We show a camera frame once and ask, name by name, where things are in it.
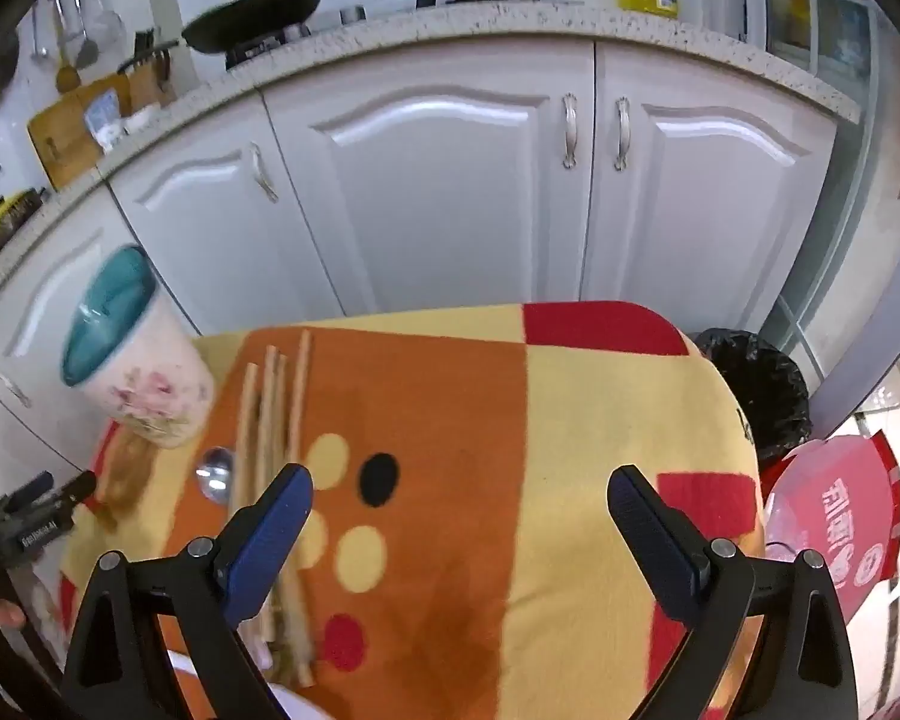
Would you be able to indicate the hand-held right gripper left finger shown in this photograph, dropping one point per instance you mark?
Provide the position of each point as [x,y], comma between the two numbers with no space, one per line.
[270,540]

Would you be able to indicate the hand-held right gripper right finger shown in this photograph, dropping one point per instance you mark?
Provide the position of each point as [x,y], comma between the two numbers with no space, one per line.
[649,540]

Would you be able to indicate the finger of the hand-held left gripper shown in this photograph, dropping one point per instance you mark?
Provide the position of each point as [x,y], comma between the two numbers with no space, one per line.
[75,491]
[34,489]

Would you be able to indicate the metal spoon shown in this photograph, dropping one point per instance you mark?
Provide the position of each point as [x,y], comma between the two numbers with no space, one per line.
[216,474]

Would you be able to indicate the floral ceramic utensil cup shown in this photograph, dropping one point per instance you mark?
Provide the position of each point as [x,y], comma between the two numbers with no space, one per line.
[150,382]

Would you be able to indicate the person's left hand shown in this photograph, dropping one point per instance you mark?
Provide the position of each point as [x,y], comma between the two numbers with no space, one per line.
[7,613]

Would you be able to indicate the black trash bin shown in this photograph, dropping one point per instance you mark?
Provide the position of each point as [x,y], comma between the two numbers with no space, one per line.
[757,390]

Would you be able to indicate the red plastic bag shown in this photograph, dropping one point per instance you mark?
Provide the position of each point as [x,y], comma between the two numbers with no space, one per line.
[832,510]

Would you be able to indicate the orange yellow printed blanket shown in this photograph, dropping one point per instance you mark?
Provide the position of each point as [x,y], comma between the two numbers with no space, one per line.
[450,465]

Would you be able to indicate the white cabinet door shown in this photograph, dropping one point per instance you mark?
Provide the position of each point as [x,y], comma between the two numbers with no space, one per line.
[225,240]
[697,225]
[450,195]
[22,292]

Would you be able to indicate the wooden cutting board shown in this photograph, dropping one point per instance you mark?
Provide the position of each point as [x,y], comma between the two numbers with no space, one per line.
[60,142]

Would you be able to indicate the blue white packet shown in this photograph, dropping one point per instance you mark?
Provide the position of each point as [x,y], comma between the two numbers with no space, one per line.
[103,116]

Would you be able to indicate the wooden knife block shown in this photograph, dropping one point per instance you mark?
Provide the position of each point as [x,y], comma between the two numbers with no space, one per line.
[150,79]

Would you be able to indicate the metal spatula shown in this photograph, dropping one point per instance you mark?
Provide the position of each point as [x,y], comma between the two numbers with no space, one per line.
[84,45]

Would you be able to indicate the metal ladle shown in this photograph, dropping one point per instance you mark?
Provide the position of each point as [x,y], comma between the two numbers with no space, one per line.
[39,41]

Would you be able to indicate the metal skimmer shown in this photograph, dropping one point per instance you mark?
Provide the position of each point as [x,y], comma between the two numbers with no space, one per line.
[106,22]

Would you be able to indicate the black frying pan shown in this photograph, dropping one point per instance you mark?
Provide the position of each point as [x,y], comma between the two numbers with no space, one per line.
[262,15]

